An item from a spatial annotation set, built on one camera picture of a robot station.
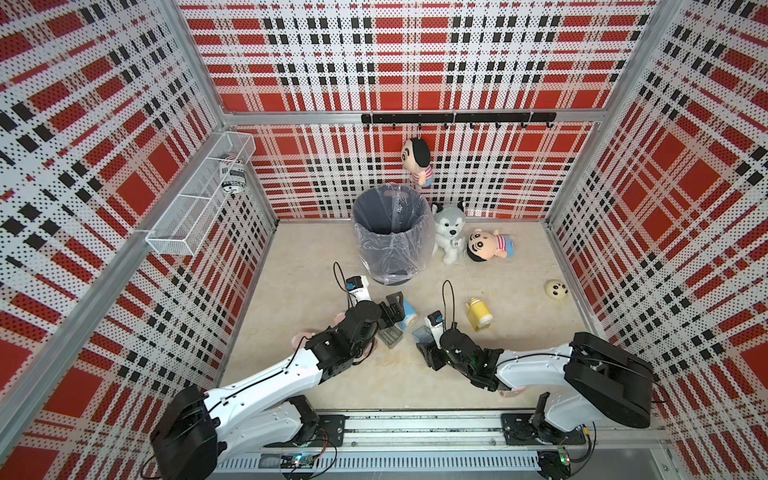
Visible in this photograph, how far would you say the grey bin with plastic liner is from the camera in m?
0.82

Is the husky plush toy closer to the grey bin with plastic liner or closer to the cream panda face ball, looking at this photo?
the grey bin with plastic liner

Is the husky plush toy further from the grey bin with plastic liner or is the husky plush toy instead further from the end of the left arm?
the end of the left arm
